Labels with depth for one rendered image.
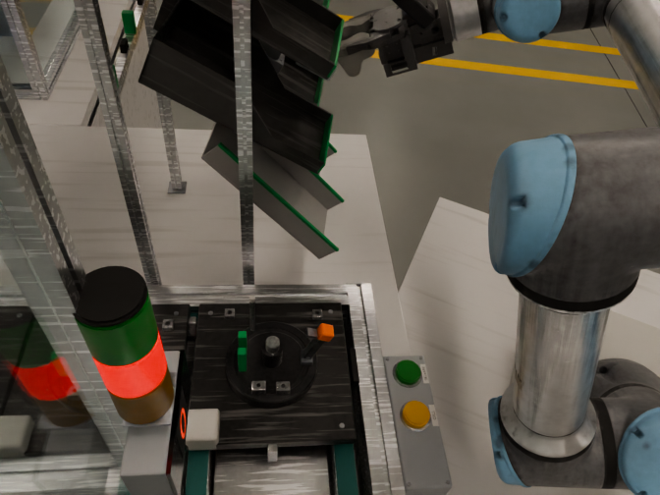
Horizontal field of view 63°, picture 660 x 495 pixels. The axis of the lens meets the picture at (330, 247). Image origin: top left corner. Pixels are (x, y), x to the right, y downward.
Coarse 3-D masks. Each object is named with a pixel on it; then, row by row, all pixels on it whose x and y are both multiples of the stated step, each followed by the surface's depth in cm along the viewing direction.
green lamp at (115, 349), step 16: (144, 304) 36; (128, 320) 35; (144, 320) 37; (96, 336) 35; (112, 336) 35; (128, 336) 36; (144, 336) 38; (96, 352) 37; (112, 352) 37; (128, 352) 37; (144, 352) 39
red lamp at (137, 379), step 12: (156, 348) 40; (96, 360) 39; (144, 360) 39; (156, 360) 41; (108, 372) 39; (120, 372) 39; (132, 372) 39; (144, 372) 40; (156, 372) 42; (108, 384) 41; (120, 384) 40; (132, 384) 40; (144, 384) 41; (156, 384) 43; (120, 396) 42; (132, 396) 42
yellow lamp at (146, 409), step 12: (168, 372) 45; (168, 384) 45; (144, 396) 42; (156, 396) 44; (168, 396) 46; (120, 408) 44; (132, 408) 43; (144, 408) 44; (156, 408) 45; (168, 408) 47; (132, 420) 45; (144, 420) 45
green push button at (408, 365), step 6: (402, 360) 86; (408, 360) 86; (402, 366) 85; (408, 366) 85; (414, 366) 85; (396, 372) 84; (402, 372) 84; (408, 372) 84; (414, 372) 84; (420, 372) 85; (402, 378) 84; (408, 378) 84; (414, 378) 84; (408, 384) 84
